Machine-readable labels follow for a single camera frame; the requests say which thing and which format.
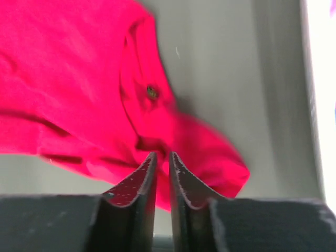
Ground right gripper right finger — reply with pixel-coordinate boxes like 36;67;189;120
169;152;228;251

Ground red t shirt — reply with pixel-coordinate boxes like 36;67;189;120
1;1;249;211

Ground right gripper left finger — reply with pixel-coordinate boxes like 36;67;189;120
86;152;157;251

